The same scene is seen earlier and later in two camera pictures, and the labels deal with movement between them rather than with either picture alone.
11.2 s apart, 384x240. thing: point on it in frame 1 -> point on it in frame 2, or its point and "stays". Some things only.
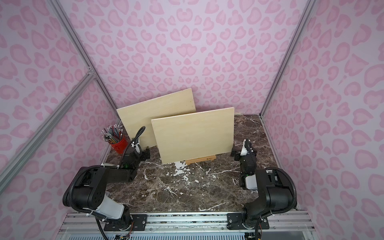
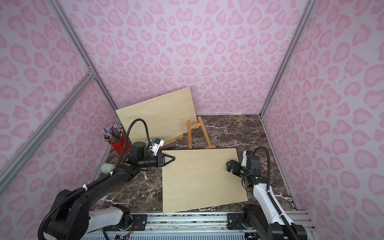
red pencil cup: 120,147 stays
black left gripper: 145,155 -> 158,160
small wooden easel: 200,159 -> 191,126
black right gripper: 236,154 -> 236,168
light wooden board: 134,117 stays
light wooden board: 194,135 -> 199,178
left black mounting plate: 139,222 stays
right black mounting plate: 234,221 stays
